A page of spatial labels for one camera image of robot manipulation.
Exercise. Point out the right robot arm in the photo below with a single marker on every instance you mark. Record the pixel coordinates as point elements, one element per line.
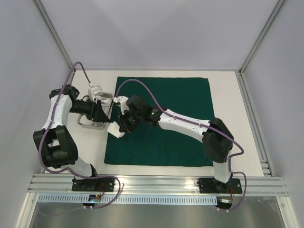
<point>214,135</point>

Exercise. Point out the clear sterile packet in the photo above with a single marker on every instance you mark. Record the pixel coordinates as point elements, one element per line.
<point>106,102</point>

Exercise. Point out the slotted cable duct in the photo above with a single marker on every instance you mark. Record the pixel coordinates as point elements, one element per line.
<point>128,199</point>

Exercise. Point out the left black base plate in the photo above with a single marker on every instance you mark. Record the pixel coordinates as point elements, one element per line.
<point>100,184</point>

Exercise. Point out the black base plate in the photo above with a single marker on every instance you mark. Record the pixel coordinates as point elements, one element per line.
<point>100,184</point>
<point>212,186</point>

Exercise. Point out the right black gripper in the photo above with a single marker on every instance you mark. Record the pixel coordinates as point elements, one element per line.
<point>126,122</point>

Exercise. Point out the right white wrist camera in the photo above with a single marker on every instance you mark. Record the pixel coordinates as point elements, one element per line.
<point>121,101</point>

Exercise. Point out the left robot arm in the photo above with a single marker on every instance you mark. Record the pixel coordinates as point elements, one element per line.
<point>57,150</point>

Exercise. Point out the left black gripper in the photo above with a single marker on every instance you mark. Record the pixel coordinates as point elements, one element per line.
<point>96,112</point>

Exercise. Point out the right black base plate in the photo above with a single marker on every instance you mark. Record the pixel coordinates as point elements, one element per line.
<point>212,186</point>

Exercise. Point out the white gauze pad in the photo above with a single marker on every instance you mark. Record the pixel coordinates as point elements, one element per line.
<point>113,129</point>

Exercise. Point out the stainless steel instrument tray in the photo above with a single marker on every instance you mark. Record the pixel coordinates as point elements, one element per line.
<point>85,123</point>

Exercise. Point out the green surgical drape cloth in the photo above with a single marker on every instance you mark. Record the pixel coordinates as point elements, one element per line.
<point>150,146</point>

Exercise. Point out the aluminium front rail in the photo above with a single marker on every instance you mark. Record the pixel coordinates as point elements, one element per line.
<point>161,185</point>

